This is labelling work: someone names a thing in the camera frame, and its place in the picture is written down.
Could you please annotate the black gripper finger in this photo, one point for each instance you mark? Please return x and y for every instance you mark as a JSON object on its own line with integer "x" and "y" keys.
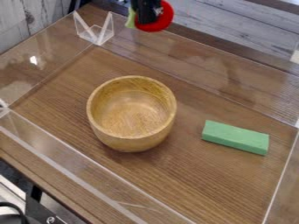
{"x": 148, "y": 11}
{"x": 134, "y": 4}

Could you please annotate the light wooden bowl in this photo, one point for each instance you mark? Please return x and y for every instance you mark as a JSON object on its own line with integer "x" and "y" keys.
{"x": 131, "y": 112}

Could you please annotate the clear acrylic tray walls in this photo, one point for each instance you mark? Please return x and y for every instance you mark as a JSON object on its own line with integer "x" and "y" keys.
{"x": 186, "y": 182}

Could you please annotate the green rectangular sponge block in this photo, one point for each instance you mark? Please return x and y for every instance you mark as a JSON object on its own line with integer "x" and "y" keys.
{"x": 235, "y": 137}

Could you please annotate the black table leg clamp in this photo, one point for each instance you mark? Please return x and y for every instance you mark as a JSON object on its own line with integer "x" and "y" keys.
{"x": 36, "y": 212}

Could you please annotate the clear acrylic corner bracket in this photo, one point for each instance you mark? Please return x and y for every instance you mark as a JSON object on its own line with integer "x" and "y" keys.
{"x": 95, "y": 34}

